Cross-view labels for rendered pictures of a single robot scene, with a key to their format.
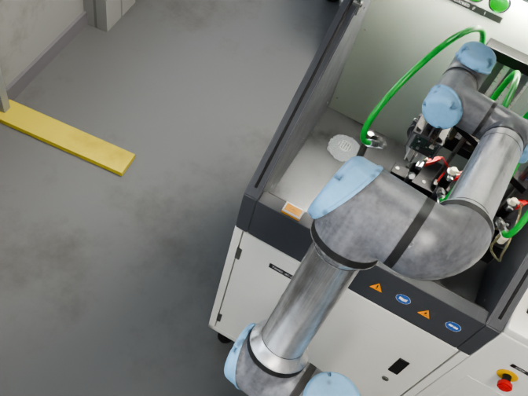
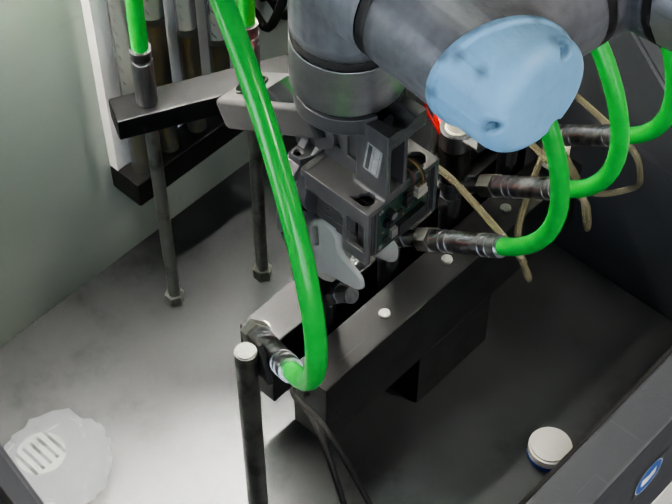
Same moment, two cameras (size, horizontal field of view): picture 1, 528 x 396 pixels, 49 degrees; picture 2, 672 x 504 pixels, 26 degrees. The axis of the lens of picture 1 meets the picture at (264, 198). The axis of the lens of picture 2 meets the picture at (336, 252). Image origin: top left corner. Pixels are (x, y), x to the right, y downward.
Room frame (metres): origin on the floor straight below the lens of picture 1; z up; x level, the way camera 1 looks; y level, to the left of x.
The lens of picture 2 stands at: (0.65, 0.27, 1.95)
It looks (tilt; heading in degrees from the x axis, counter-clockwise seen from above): 51 degrees down; 300
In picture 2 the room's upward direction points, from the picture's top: straight up
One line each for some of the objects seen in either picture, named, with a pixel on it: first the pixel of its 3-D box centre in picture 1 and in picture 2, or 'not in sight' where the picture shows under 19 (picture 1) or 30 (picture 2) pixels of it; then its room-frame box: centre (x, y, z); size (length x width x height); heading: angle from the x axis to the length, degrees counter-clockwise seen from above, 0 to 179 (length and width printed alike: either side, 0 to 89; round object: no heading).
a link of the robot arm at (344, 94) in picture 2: not in sight; (351, 55); (0.99, -0.32, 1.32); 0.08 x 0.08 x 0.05
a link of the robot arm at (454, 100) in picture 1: (456, 103); (491, 37); (0.89, -0.30, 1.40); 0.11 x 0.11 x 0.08; 71
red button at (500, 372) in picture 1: (505, 381); not in sight; (0.65, -0.72, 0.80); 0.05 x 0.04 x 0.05; 77
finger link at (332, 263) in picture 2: (409, 151); (336, 262); (0.99, -0.30, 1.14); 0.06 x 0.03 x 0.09; 167
